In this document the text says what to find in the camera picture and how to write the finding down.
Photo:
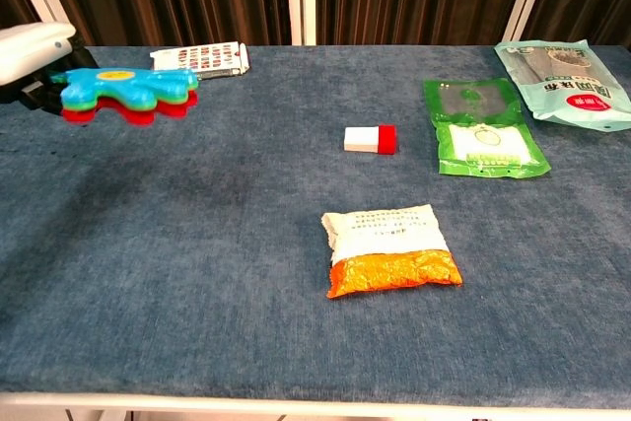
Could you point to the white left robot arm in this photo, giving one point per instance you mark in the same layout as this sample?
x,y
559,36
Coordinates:
x,y
24,51

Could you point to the blue hand clapper toy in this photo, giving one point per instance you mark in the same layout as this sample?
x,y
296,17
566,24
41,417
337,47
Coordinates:
x,y
123,88

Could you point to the orange and white packet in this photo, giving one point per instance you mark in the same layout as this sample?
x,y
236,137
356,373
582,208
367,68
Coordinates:
x,y
389,253

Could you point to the pale green printed bag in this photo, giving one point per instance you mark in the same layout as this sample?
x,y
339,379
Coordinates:
x,y
567,91

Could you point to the white and red block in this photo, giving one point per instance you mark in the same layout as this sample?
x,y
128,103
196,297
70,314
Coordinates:
x,y
367,139

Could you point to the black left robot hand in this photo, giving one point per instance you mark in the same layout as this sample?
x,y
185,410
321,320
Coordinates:
x,y
37,91

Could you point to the green plastic package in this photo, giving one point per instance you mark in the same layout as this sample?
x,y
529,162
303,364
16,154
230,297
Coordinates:
x,y
480,142

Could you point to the flat white printed box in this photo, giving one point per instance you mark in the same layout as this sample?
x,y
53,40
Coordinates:
x,y
212,58

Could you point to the blue felt table cloth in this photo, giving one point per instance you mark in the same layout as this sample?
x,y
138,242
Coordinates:
x,y
197,293

